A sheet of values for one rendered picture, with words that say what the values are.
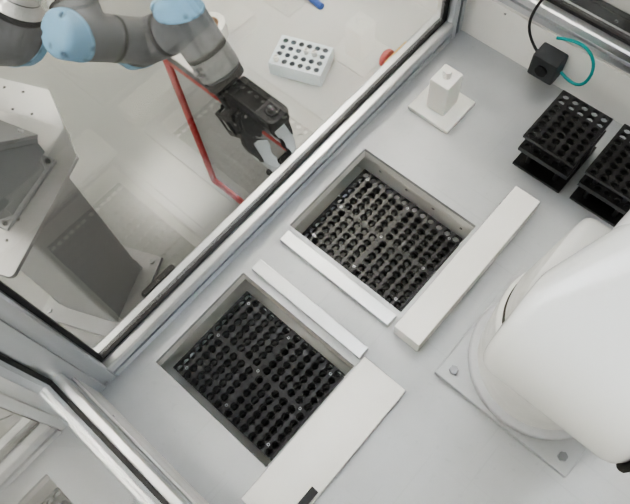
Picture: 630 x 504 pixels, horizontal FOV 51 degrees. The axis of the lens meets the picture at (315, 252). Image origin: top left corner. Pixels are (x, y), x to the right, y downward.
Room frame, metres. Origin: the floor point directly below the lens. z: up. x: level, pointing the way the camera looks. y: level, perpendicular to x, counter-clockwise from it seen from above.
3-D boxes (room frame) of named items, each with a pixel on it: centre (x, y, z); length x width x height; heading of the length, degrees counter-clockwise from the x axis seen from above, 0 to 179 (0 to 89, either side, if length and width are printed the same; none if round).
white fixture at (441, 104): (0.71, -0.27, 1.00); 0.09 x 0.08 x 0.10; 41
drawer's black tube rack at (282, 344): (0.28, 0.12, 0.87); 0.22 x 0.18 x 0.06; 41
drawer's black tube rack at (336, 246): (0.48, -0.12, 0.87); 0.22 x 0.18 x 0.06; 41
